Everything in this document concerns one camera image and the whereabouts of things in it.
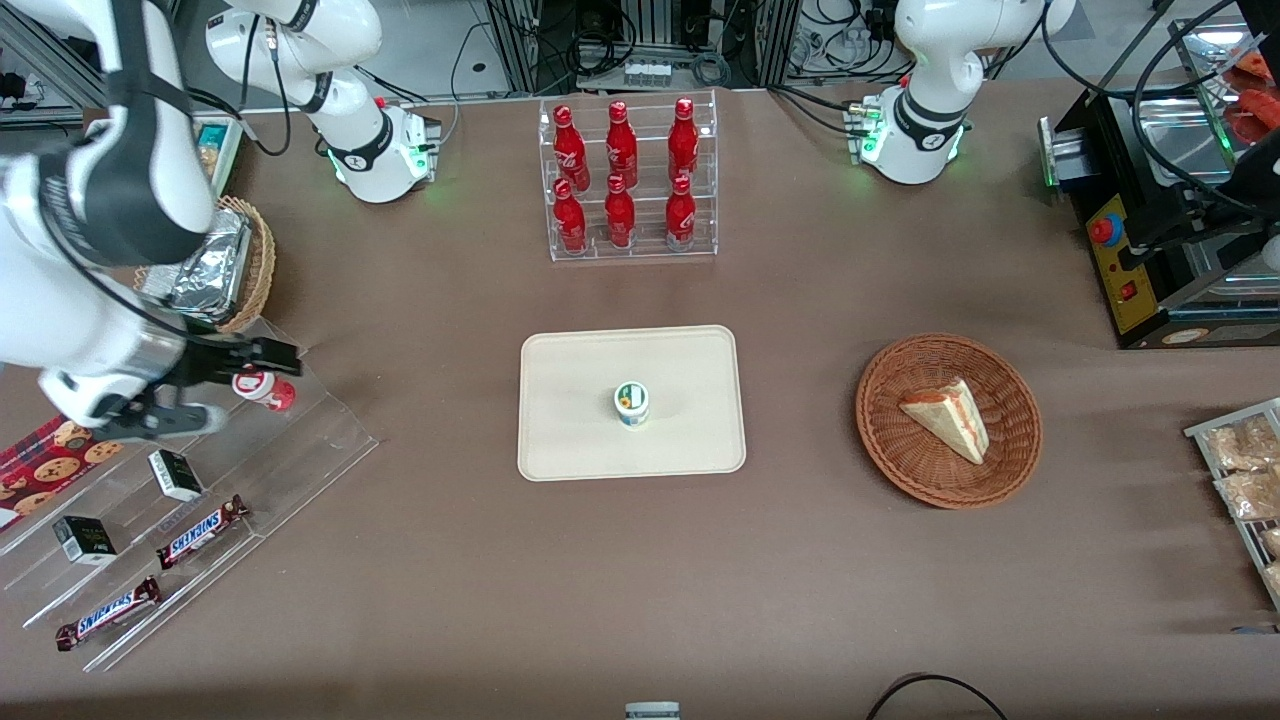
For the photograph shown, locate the green lid gum bottle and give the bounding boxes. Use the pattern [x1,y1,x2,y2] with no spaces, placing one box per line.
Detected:
[613,381,652,431]

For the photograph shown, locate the metal tray of snacks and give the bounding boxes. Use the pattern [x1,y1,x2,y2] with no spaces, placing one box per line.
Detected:
[1184,397,1280,613]

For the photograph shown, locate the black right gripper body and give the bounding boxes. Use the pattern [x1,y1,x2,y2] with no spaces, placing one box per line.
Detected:
[150,340,243,409]

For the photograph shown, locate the red cookie box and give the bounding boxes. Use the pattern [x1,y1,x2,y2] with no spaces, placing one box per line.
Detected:
[0,415,125,532]

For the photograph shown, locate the small black box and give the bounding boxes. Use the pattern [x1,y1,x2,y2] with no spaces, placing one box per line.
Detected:
[148,449,206,503]
[52,516,118,567]

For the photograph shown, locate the black sealing machine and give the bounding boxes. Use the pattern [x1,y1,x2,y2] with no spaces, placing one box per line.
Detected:
[1038,15,1280,351]

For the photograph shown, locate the red cola bottle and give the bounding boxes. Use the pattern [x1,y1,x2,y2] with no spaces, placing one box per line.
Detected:
[554,105,592,192]
[667,97,700,187]
[664,175,698,252]
[553,179,589,254]
[605,100,639,190]
[604,175,637,250]

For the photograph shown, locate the clear acrylic stepped shelf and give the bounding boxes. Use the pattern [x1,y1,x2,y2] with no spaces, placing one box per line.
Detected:
[0,318,380,673]

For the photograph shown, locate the silver foil tray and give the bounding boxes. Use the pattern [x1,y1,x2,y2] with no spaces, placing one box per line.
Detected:
[140,208,253,323]

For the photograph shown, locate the clear snack bag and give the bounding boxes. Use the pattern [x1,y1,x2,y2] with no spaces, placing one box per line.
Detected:
[1214,468,1280,521]
[1204,414,1280,473]

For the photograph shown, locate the round brown wicker basket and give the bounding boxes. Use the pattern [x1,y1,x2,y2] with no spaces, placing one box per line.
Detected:
[855,333,1044,510]

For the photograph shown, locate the beige rectangular tray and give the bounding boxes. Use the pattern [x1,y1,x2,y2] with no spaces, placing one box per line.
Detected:
[517,325,748,483]

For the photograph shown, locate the clear acrylic bottle rack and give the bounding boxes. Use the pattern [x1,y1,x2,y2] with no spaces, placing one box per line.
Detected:
[538,89,719,263]

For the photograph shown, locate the light wicker basket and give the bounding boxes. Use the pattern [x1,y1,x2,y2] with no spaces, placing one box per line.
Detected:
[134,196,277,335]

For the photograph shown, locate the Snickers chocolate bar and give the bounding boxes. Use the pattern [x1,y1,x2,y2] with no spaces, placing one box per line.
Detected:
[55,576,163,652]
[156,495,252,571]

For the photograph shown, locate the wrapped triangle sandwich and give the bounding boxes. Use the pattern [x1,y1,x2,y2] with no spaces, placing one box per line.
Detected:
[898,377,991,466]

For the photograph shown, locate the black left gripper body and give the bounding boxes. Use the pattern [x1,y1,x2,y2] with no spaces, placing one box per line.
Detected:
[1125,190,1263,273]

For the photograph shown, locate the black floor cable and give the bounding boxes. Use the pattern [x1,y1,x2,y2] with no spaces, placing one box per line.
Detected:
[865,673,1011,720]

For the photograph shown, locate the white snack bin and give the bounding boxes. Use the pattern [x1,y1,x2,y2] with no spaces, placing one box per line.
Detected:
[188,117,244,198]

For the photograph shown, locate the red-label yogurt cup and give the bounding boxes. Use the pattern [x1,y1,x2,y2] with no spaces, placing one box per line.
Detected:
[232,366,297,413]

